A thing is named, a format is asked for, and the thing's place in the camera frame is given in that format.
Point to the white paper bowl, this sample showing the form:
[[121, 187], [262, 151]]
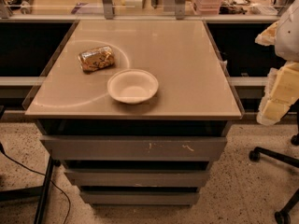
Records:
[[132, 86]]

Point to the dark objects on shelf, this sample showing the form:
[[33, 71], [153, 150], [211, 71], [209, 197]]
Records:
[[24, 6]]

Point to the grey top drawer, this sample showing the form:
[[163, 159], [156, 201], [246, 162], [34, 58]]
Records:
[[133, 148]]

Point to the grey metal post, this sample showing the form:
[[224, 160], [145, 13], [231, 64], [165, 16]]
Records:
[[108, 9], [180, 9]]

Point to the grey metal post left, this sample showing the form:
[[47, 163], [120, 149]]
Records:
[[108, 9]]

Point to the grey middle drawer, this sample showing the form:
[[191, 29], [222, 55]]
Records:
[[136, 179]]

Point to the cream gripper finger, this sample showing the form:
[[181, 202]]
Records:
[[268, 36], [280, 93]]

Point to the black office chair base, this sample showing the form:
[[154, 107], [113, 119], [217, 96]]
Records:
[[273, 180]]

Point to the grey bottom drawer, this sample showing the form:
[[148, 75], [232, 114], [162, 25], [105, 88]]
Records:
[[140, 198]]

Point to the black table leg frame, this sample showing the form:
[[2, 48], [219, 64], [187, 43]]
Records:
[[39, 191]]

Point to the grey metal post right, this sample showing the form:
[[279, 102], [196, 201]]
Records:
[[180, 9]]

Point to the wrapped snack package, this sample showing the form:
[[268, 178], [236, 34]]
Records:
[[97, 58]]

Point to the grey drawer cabinet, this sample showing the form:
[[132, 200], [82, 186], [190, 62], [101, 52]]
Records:
[[194, 97]]

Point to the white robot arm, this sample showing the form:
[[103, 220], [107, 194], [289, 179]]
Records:
[[287, 37]]

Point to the grey drawer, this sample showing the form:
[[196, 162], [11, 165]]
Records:
[[140, 198], [133, 148], [136, 179]]

